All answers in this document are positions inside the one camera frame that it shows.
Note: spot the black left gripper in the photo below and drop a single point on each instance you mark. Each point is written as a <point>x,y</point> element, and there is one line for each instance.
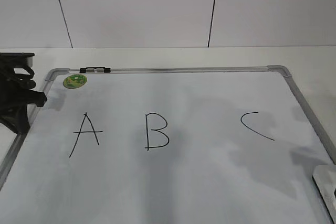
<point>16,90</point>

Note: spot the white whiteboard eraser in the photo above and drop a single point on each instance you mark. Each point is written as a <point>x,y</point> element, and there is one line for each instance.
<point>324,177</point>

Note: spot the round green magnet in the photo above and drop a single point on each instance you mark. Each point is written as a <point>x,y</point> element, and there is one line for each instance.
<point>74,81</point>

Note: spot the black and silver board clip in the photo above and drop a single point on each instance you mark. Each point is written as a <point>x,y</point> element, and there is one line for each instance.
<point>95,70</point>

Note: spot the white whiteboard with grey frame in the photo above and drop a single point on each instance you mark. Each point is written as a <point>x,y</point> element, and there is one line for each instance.
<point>168,146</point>

